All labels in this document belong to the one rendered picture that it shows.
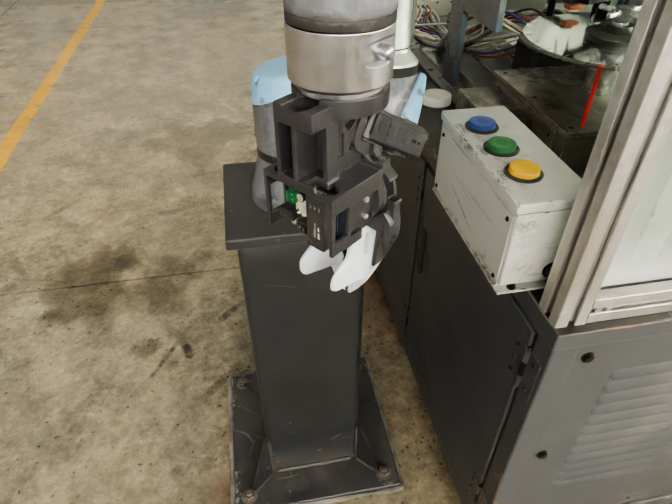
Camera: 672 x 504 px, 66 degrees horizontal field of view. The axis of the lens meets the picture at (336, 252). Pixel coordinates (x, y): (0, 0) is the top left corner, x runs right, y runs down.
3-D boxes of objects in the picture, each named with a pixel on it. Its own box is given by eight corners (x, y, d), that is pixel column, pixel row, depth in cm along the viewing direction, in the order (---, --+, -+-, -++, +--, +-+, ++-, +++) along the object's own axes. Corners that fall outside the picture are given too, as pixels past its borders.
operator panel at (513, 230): (567, 285, 74) (601, 196, 64) (494, 295, 72) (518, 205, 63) (488, 183, 95) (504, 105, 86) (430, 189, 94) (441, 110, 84)
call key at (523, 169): (542, 186, 68) (546, 173, 67) (514, 189, 68) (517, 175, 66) (528, 170, 71) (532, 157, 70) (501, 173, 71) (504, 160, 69)
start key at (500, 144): (518, 160, 73) (522, 147, 72) (492, 162, 73) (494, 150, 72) (506, 147, 77) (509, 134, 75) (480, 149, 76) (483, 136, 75)
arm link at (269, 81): (265, 123, 92) (257, 45, 83) (340, 128, 91) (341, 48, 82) (246, 156, 83) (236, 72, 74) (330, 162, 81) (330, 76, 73)
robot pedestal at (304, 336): (236, 516, 122) (173, 279, 75) (231, 378, 153) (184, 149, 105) (400, 486, 128) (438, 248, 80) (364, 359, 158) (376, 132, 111)
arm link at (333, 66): (334, -3, 39) (427, 17, 35) (334, 60, 42) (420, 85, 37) (259, 19, 34) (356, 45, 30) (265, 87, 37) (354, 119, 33)
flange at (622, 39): (657, 48, 92) (663, 34, 90) (591, 46, 93) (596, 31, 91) (637, 30, 100) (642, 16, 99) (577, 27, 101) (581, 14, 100)
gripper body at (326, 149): (266, 228, 44) (251, 89, 36) (333, 187, 49) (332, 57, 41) (335, 267, 40) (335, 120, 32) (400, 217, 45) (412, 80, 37)
